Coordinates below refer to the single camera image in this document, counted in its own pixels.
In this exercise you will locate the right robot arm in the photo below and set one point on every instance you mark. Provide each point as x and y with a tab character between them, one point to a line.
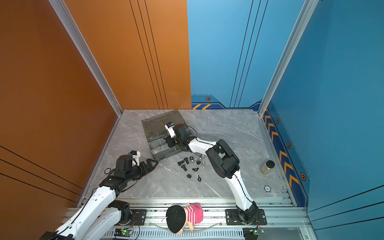
225	163

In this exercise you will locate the grey plastic organizer box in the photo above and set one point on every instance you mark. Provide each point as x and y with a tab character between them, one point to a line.
156	134

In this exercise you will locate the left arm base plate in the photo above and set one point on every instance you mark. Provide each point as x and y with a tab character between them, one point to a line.
137	218

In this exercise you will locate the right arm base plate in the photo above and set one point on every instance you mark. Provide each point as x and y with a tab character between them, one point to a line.
236	217

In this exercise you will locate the right aluminium corner post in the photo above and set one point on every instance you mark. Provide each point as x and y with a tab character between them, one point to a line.
295	36

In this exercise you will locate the aluminium rail frame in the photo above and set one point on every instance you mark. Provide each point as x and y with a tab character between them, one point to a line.
285	220

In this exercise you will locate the right circuit board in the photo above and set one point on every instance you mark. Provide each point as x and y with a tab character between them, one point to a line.
252	233

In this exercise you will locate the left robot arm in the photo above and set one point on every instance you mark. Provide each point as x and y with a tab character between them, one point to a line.
90	207

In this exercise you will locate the aluminium corner post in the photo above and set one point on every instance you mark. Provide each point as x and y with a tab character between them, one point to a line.
76	36
295	36

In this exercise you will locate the left aluminium corner post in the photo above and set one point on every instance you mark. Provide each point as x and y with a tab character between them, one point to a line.
76	36

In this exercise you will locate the circuit board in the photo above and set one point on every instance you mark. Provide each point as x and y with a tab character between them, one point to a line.
252	233
126	233

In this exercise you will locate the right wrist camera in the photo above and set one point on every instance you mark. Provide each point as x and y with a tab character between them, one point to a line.
170	129

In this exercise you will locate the round floor marker right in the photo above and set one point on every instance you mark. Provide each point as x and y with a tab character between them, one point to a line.
267	189

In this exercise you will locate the left circuit board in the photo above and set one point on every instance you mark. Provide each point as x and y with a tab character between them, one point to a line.
126	233

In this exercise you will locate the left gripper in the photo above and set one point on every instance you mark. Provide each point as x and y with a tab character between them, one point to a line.
147	169

